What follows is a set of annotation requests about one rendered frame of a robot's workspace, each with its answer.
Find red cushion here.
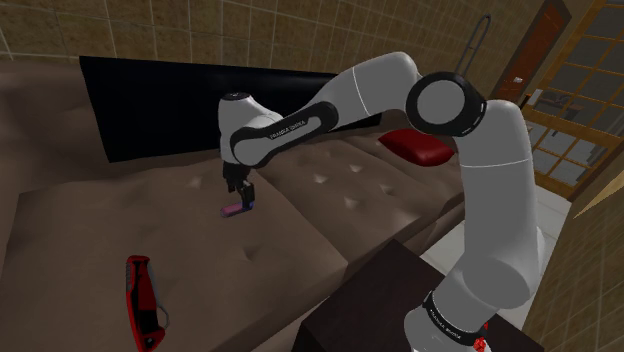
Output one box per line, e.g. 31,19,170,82
377,128,456,168

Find dark robot stand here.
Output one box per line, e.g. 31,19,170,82
292,238,546,352

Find black flat panel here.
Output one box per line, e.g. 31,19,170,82
79,55,383,164

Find wooden frame glass window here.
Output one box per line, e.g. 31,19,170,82
520,0,624,202

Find red black utility knife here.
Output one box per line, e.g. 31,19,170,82
125,254,171,352

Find grey thin looped floor lamp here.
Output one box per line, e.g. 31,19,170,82
454,13,493,79

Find purple pink small cylinder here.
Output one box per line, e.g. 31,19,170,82
219,201,249,219

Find brown tufted sofa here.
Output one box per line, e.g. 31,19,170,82
0,59,467,352

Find dark red brown door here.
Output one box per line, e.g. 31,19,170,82
489,0,573,105

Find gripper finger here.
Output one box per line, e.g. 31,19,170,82
237,181,257,212

